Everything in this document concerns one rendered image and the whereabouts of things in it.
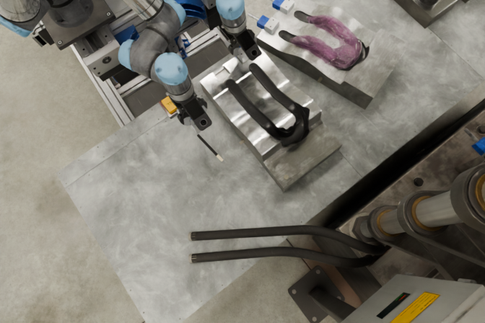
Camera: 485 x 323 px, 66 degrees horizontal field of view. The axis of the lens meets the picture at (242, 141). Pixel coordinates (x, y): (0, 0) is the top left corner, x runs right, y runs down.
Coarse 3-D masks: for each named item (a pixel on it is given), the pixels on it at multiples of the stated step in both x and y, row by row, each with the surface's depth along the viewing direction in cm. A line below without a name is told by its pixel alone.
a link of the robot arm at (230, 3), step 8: (216, 0) 100; (224, 0) 99; (232, 0) 99; (240, 0) 99; (224, 8) 99; (232, 8) 99; (240, 8) 100; (224, 16) 102; (232, 16) 102; (240, 16) 104; (224, 24) 108; (232, 24) 106; (240, 24) 108
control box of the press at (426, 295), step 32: (320, 288) 195; (384, 288) 93; (416, 288) 78; (448, 288) 67; (480, 288) 59; (320, 320) 190; (352, 320) 89; (384, 320) 75; (416, 320) 65; (448, 320) 58; (480, 320) 58
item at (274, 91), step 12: (252, 72) 137; (264, 72) 137; (228, 84) 136; (264, 84) 136; (240, 96) 135; (276, 96) 134; (252, 108) 133; (288, 108) 128; (300, 108) 127; (264, 120) 128; (300, 120) 122; (276, 132) 128; (288, 132) 123; (300, 132) 131; (288, 144) 127
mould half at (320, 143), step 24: (240, 72) 137; (216, 96) 134; (264, 96) 134; (288, 96) 131; (240, 120) 131; (288, 120) 125; (312, 120) 128; (264, 144) 123; (312, 144) 130; (336, 144) 130; (264, 168) 135; (288, 168) 128; (312, 168) 128
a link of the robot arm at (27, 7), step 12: (0, 0) 97; (12, 0) 94; (24, 0) 97; (36, 0) 106; (0, 12) 103; (12, 12) 103; (24, 12) 104; (36, 12) 107; (12, 24) 106; (24, 24) 108; (36, 24) 113; (24, 36) 111
